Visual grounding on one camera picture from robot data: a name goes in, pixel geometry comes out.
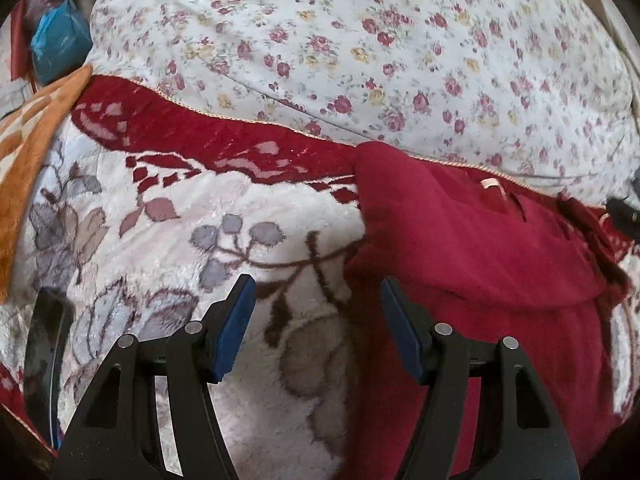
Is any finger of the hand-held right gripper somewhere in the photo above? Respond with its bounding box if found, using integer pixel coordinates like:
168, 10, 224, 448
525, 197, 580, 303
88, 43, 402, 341
606, 195, 640, 241

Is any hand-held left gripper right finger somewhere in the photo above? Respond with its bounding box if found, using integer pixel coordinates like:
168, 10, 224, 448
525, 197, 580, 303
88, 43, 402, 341
380, 276, 581, 480

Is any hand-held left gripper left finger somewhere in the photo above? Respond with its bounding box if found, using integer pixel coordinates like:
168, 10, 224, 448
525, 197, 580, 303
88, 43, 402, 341
52, 274, 257, 480

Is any red knit garment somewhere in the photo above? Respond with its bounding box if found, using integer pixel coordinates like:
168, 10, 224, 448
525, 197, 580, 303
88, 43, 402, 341
343, 142, 632, 479

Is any red and white plush blanket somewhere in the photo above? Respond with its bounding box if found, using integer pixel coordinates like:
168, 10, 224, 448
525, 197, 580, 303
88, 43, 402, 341
0, 74, 640, 480

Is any black flat device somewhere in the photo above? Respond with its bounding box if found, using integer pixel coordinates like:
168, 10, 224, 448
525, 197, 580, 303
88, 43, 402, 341
23, 287, 75, 450

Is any orange patterned cloth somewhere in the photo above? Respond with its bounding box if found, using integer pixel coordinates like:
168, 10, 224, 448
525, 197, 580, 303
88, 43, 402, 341
0, 66, 94, 304

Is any white floral duvet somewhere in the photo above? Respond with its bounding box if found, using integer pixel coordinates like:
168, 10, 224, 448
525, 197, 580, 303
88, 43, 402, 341
83, 0, 640, 208

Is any blue plastic bag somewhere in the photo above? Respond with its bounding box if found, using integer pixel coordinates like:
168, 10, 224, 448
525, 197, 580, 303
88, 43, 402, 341
30, 0, 93, 86

